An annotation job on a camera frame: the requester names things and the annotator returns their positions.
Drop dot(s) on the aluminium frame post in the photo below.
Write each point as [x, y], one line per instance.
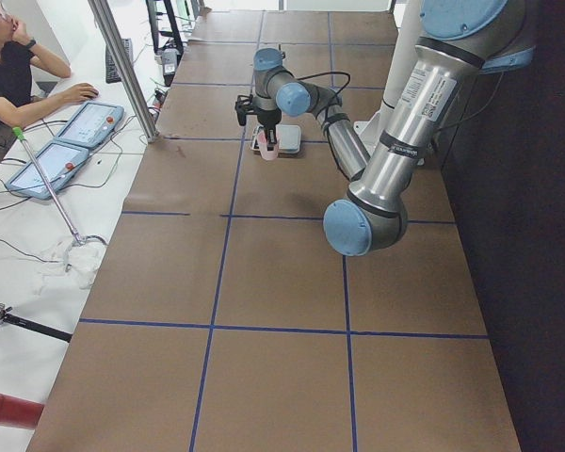
[108, 27]

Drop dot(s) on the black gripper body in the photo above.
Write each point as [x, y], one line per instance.
[267, 117]

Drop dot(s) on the person in black shirt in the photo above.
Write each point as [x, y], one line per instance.
[19, 53]

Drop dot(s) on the lower blue teach pendant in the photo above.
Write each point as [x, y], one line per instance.
[59, 162]

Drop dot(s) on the crumpled white cloth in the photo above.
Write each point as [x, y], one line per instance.
[86, 261]

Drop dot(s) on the red cylinder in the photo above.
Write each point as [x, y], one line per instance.
[19, 413]

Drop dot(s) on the upper blue teach pendant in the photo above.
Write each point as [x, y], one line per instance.
[91, 125]

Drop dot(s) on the blue teach pendant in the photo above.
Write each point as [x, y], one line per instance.
[59, 162]
[91, 125]

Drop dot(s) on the pink plastic cup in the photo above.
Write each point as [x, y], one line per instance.
[268, 151]

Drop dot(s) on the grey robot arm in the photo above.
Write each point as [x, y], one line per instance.
[440, 45]

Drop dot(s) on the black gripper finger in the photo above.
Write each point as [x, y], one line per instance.
[272, 134]
[266, 145]

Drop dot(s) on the metal rod green handle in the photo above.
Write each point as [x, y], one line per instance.
[79, 240]

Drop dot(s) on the white digital kitchen scale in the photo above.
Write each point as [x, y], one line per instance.
[288, 136]

